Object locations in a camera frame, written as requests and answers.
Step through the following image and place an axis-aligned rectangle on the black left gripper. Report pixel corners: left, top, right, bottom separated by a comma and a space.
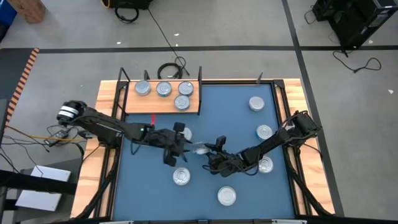
144, 122, 197, 167

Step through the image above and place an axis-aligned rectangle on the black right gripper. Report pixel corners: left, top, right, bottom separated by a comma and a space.
201, 136, 252, 178

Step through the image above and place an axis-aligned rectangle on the yellowfin tuna can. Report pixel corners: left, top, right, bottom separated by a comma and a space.
172, 167, 192, 187
192, 141, 211, 156

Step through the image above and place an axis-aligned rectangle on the teal label tuna can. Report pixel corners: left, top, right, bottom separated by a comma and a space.
155, 81, 173, 98
256, 124, 274, 141

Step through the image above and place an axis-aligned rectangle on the green white label tuna can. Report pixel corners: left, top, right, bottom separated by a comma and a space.
248, 95, 266, 113
134, 80, 152, 96

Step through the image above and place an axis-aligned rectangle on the large green label tuna can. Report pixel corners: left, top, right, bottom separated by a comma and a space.
217, 185, 237, 207

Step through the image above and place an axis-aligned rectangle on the blue table mat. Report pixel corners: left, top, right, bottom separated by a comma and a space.
112, 83, 296, 220

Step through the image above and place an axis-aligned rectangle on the white flat box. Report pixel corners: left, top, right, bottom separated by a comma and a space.
14, 164, 72, 212

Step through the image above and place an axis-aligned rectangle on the black beam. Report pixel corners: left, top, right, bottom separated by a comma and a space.
0, 169, 78, 195

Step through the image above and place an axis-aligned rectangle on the black mat with orange stripes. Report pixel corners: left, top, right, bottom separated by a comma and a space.
0, 47, 40, 125

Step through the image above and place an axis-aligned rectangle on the black computer tower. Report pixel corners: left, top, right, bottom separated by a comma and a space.
312, 0, 398, 50

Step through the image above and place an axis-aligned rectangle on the blue plastic bin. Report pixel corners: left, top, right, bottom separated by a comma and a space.
0, 0, 18, 27

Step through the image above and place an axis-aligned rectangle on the wooden shelf with black frame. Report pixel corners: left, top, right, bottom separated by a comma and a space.
115, 65, 203, 116

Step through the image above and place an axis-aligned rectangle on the black coiled cable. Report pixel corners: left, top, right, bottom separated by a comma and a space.
114, 6, 140, 24
157, 62, 184, 80

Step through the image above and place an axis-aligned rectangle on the wooden table with black frame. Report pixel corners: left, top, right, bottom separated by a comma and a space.
70, 77, 336, 224

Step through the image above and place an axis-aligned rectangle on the long black floor cable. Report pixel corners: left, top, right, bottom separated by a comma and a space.
147, 8, 190, 77

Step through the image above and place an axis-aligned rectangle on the yellow cable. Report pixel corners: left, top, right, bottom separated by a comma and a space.
6, 126, 88, 142

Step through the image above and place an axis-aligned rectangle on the black looped floor cable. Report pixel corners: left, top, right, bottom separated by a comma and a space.
332, 49, 382, 74

